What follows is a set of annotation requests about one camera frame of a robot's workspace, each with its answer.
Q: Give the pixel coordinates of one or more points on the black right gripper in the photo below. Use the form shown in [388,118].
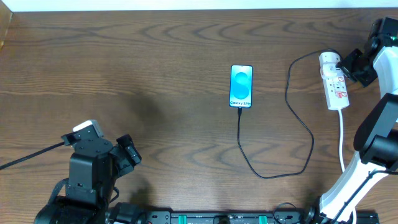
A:
[352,64]

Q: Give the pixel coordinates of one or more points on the white power strip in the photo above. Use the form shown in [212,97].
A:
[335,87]

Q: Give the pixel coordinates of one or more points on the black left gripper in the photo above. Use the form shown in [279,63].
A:
[125,154]

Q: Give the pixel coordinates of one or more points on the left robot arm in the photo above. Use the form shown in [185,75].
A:
[79,199]

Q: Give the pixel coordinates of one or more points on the white charger adapter plug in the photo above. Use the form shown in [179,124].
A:
[328,65]

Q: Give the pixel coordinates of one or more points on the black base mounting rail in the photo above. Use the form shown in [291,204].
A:
[134,214]

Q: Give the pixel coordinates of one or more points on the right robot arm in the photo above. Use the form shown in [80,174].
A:
[375,142]

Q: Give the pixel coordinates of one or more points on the blue screen Galaxy smartphone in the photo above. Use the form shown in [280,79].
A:
[240,91]

